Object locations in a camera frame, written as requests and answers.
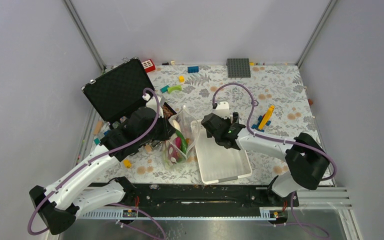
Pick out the teal block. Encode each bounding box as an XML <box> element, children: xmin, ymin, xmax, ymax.
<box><xmin>160</xmin><ymin>85</ymin><xmax>170</xmax><ymax>93</ymax></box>

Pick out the yellow small block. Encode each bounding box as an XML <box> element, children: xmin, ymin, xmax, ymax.
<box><xmin>178</xmin><ymin>76</ymin><xmax>185</xmax><ymax>83</ymax></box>

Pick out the yellow small toy piece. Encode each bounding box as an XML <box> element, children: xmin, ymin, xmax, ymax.
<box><xmin>122</xmin><ymin>159</ymin><xmax>132</xmax><ymax>169</ymax></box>

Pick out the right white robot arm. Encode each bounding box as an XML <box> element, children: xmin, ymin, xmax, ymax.
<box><xmin>201</xmin><ymin>113</ymin><xmax>329</xmax><ymax>206</ymax></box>

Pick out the clear zip top bag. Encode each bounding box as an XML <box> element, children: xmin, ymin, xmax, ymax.
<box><xmin>162</xmin><ymin>105</ymin><xmax>199</xmax><ymax>169</ymax></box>

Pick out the white radish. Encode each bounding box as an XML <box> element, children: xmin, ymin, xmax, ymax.
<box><xmin>172</xmin><ymin>120</ymin><xmax>181</xmax><ymax>132</ymax></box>

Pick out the green chili pepper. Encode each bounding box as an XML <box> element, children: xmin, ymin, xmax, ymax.
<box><xmin>175</xmin><ymin>130</ymin><xmax>188</xmax><ymax>154</ymax></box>

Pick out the black open case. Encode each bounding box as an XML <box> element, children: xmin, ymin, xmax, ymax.
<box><xmin>81</xmin><ymin>57</ymin><xmax>161</xmax><ymax>124</ymax></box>

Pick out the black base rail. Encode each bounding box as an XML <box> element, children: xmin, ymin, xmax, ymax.
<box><xmin>105</xmin><ymin>177</ymin><xmax>299</xmax><ymax>220</ymax></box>

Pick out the purple sweet potato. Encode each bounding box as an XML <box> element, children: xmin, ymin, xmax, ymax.
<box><xmin>175</xmin><ymin>137</ymin><xmax>182</xmax><ymax>150</ymax></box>

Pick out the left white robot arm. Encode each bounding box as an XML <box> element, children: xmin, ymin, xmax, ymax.
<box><xmin>27</xmin><ymin>106</ymin><xmax>175</xmax><ymax>236</ymax></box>

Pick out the grey lego baseplate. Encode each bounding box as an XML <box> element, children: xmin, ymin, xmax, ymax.
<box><xmin>226</xmin><ymin>58</ymin><xmax>251</xmax><ymax>78</ymax></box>

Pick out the red white toy block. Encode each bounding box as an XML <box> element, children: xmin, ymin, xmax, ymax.
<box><xmin>141</xmin><ymin>59</ymin><xmax>156</xmax><ymax>73</ymax></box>

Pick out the blue lego brick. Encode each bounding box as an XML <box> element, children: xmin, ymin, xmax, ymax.
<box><xmin>187</xmin><ymin>66</ymin><xmax>199</xmax><ymax>73</ymax></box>

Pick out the green curved block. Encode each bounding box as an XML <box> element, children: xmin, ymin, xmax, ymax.
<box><xmin>167</xmin><ymin>85</ymin><xmax>183</xmax><ymax>94</ymax></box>

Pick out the yellow blue toy vehicle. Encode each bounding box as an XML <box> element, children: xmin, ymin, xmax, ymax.
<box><xmin>251</xmin><ymin>105</ymin><xmax>275</xmax><ymax>133</ymax></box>

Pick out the white perforated plastic basket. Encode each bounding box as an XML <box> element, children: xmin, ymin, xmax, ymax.
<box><xmin>191</xmin><ymin>121</ymin><xmax>253</xmax><ymax>185</ymax></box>

